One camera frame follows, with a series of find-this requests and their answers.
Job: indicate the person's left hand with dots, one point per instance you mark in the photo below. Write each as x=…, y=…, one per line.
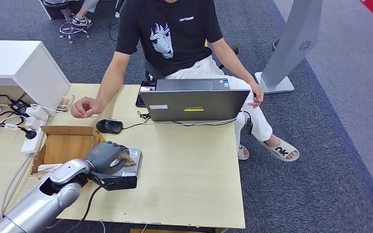
x=258, y=93

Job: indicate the person's right hand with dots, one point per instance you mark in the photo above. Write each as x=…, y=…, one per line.
x=88, y=107

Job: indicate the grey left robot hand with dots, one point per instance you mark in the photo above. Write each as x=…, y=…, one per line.
x=104, y=154

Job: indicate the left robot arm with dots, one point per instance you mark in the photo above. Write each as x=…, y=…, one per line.
x=38, y=205

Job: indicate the person's left forearm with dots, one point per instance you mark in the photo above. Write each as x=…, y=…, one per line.
x=238, y=69

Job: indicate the person's right forearm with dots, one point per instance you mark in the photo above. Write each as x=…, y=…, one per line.
x=109, y=85

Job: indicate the printed picture card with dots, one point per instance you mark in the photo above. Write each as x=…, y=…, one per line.
x=66, y=103

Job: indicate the grey card reader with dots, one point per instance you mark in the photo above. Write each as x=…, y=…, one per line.
x=138, y=167

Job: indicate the white card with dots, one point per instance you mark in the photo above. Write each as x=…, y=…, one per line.
x=48, y=168

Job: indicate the person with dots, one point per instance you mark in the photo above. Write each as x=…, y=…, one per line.
x=173, y=48
x=88, y=4

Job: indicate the black computer mouse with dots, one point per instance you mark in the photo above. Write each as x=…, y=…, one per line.
x=109, y=126

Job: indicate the brown cardboard box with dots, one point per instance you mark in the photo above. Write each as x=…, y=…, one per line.
x=64, y=144

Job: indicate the large white charger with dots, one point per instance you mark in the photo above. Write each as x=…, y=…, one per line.
x=38, y=112

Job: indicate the black flat device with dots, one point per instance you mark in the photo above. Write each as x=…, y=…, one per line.
x=143, y=96

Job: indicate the small white charger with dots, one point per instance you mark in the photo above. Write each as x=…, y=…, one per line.
x=32, y=123

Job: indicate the grey kiosk stand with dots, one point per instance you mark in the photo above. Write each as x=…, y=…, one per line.
x=289, y=41

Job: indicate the white sandal with black print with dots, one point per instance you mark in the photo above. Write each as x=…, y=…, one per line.
x=281, y=151

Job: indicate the grey laptop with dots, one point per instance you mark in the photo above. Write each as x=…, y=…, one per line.
x=193, y=104

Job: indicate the black power adapter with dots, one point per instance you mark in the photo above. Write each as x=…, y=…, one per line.
x=20, y=107

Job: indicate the white power strip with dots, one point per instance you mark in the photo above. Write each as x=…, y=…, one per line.
x=30, y=146

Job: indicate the white black sneaker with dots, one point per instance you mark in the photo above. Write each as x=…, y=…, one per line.
x=82, y=21

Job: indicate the white cabinet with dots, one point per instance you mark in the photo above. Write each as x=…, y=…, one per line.
x=12, y=58

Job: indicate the chrome stool base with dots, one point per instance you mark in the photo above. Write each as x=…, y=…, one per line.
x=66, y=14

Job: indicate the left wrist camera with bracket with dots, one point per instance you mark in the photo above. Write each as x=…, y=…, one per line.
x=122, y=182

